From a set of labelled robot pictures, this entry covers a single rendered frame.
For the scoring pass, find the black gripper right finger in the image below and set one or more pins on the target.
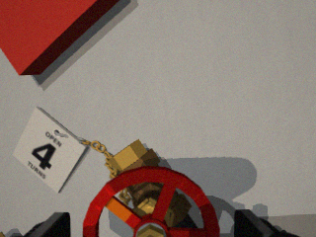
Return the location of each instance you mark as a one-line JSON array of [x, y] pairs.
[[247, 224]]

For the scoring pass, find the red rectangular block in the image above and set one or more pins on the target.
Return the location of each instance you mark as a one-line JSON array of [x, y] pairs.
[[33, 33]]

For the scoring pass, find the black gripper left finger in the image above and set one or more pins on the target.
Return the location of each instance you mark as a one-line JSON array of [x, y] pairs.
[[58, 225]]

